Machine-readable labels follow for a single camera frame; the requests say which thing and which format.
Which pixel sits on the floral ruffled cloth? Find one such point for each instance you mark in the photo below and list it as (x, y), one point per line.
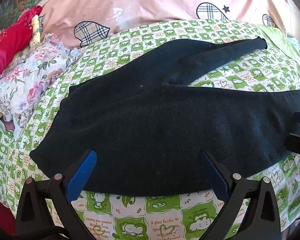
(32, 80)

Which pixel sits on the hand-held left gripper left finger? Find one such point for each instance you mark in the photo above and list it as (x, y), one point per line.
(83, 170)

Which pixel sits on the light green cloth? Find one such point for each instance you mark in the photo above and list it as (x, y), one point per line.
(286, 41)

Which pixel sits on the gold framed landscape painting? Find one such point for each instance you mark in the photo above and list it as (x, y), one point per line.
(17, 2)

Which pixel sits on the black pants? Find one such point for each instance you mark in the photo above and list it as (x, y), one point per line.
(152, 130)

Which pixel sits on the green checked cartoon bedsheet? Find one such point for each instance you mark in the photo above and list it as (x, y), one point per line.
(150, 217)

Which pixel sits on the red rose print blanket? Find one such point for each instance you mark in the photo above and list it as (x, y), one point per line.
(7, 45)

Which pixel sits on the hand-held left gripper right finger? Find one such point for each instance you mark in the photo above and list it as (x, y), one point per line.
(212, 173)

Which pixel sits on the dark red bed cloth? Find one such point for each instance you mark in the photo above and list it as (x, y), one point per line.
(0, 208)

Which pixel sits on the pink quilt with plaid hearts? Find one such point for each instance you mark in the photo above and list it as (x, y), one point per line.
(130, 2)

